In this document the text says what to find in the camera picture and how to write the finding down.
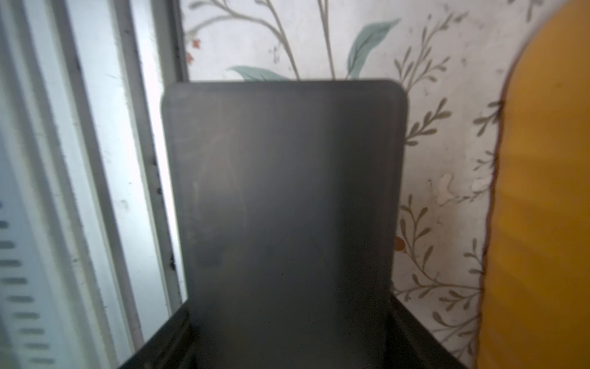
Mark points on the yellow storage box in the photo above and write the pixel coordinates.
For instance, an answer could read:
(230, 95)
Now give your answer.
(535, 307)

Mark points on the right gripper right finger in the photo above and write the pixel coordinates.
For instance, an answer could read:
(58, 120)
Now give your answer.
(410, 345)

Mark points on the black pencil case front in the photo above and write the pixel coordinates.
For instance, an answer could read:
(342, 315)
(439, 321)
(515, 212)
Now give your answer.
(286, 196)

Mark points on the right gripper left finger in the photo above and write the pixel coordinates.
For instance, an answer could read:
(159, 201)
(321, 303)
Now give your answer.
(171, 347)

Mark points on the aluminium front rail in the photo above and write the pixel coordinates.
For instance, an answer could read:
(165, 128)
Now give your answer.
(89, 271)

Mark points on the floral table mat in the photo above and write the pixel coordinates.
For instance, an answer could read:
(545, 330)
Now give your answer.
(452, 58)

